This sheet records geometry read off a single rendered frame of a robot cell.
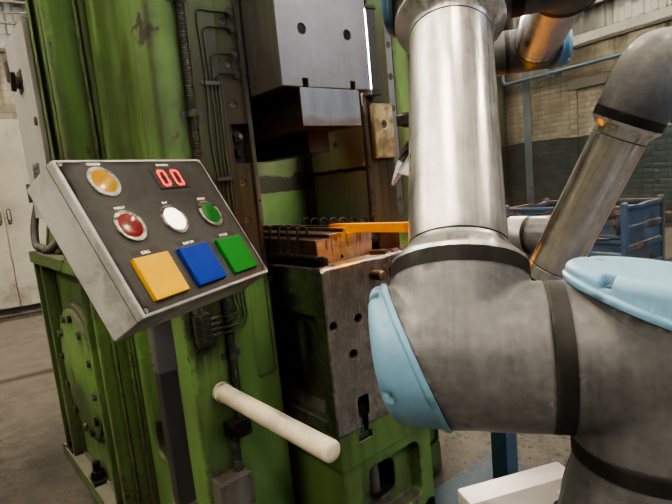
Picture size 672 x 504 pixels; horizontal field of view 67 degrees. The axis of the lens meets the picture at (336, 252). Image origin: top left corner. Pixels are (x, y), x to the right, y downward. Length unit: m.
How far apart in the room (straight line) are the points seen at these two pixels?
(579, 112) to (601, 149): 9.09
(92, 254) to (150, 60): 0.60
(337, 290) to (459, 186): 0.88
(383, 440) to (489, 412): 1.14
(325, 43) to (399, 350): 1.10
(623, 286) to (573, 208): 0.47
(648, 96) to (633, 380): 0.50
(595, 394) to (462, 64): 0.30
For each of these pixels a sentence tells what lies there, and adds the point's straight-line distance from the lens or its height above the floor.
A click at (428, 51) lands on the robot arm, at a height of 1.24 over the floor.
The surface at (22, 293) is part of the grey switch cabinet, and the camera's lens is 6.47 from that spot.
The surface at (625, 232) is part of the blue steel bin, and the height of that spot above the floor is 0.48.
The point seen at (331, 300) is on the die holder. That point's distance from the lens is 1.27.
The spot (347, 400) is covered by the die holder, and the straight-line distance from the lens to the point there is 1.37.
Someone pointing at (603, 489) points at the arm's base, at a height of 0.90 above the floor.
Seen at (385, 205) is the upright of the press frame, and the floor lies 1.03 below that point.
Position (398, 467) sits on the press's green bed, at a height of 0.25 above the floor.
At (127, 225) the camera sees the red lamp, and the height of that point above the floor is 1.09.
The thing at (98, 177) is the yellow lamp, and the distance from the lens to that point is 0.89.
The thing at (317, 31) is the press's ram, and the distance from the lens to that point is 1.39.
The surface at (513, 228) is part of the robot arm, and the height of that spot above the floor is 1.01.
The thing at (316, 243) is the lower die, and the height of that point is 0.97.
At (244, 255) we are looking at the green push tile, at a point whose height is 1.00.
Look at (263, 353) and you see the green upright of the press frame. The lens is 1.42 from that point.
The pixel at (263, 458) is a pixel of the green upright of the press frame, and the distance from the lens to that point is 1.52.
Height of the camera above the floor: 1.13
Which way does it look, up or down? 8 degrees down
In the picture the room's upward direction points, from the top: 6 degrees counter-clockwise
